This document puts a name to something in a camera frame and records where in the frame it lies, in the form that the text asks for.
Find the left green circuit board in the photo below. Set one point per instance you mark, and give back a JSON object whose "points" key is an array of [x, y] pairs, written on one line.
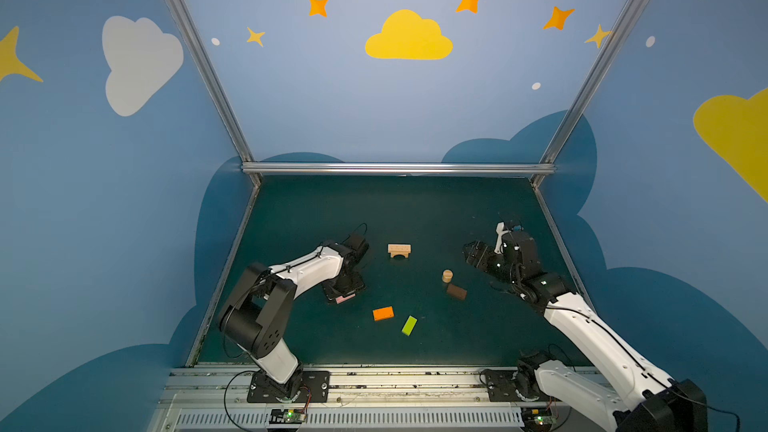
{"points": [[287, 417]]}

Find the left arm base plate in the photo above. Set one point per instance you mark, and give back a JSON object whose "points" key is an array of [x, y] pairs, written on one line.
{"points": [[312, 386]]}

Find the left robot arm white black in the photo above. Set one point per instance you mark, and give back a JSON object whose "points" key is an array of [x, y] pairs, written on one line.
{"points": [[255, 315]]}

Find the pink wood block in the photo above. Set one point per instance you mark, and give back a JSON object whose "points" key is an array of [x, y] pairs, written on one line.
{"points": [[342, 299]]}

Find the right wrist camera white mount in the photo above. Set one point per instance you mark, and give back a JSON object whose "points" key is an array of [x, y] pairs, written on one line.
{"points": [[501, 230]]}

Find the lime green wood block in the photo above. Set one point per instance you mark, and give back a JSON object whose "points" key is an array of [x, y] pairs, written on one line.
{"points": [[409, 325]]}

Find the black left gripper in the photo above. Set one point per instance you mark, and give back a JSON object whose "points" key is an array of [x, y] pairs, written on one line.
{"points": [[343, 286]]}

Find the right green circuit board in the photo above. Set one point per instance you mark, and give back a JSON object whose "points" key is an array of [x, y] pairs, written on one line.
{"points": [[537, 420]]}

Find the floor rail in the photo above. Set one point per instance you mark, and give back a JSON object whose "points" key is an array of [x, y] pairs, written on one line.
{"points": [[223, 218], [564, 252]]}

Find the green circuit board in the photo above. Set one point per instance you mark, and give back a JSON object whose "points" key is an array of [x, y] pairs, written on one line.
{"points": [[537, 420], [287, 417]]}

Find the corner aluminium post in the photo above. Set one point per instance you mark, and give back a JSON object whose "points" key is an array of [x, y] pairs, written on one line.
{"points": [[622, 28], [192, 39]]}

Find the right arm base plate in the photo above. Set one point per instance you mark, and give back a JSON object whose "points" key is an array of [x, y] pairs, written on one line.
{"points": [[512, 386]]}

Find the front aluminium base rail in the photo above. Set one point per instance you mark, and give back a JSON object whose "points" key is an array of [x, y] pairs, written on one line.
{"points": [[360, 398]]}

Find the left side floor rail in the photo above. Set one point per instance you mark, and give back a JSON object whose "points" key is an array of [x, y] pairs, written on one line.
{"points": [[223, 218]]}

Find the right side floor rail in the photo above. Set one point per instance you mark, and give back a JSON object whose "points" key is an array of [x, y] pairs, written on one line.
{"points": [[564, 252]]}

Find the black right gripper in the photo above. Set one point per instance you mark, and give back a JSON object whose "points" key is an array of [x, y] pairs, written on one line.
{"points": [[486, 258]]}

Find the left corner aluminium post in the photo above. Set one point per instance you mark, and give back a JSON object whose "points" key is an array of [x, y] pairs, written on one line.
{"points": [[192, 39]]}

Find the right corner aluminium post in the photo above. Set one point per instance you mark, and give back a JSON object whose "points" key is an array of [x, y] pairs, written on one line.
{"points": [[622, 28]]}

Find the dark brown wood block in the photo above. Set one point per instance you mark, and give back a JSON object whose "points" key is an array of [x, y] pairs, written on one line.
{"points": [[456, 292]]}

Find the back horizontal aluminium rail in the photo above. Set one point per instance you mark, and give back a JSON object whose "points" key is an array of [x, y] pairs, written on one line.
{"points": [[440, 169]]}

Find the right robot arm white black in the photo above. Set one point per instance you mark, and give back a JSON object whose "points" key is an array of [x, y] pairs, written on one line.
{"points": [[639, 396]]}

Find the natural wood arch block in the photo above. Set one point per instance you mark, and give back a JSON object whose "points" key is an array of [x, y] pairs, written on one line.
{"points": [[399, 250]]}

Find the orange wood block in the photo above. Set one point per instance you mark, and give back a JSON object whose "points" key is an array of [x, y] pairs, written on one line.
{"points": [[383, 313]]}

